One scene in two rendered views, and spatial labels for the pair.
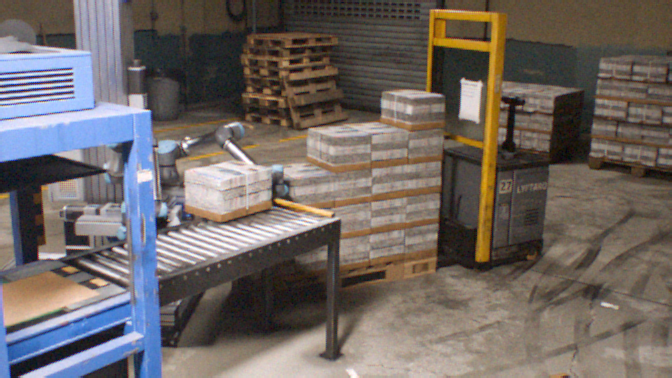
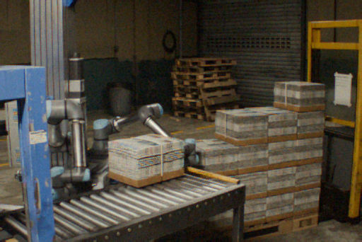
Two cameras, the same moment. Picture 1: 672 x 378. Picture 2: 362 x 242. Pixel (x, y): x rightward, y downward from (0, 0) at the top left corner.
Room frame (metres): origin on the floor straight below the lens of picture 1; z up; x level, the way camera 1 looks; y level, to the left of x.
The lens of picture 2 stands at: (1.24, 0.04, 1.61)
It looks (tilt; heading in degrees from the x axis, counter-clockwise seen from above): 9 degrees down; 7
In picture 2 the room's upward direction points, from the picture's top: straight up
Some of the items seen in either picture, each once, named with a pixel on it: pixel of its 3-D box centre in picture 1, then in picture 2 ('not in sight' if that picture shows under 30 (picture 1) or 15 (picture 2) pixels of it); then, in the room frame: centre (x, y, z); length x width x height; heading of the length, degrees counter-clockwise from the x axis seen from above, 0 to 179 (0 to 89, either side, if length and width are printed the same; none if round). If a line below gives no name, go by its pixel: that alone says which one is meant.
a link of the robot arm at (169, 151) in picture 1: (166, 152); (101, 128); (4.55, 1.05, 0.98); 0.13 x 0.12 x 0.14; 154
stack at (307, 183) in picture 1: (320, 226); (225, 190); (4.87, 0.10, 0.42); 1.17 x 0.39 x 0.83; 120
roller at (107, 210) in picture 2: (190, 248); (106, 211); (3.37, 0.68, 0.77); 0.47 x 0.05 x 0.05; 51
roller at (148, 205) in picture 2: (220, 238); (136, 202); (3.53, 0.56, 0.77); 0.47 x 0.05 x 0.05; 51
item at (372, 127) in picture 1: (373, 127); (269, 110); (5.10, -0.26, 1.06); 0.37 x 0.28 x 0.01; 30
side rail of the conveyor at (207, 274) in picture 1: (247, 260); (158, 224); (3.32, 0.40, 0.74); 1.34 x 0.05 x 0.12; 141
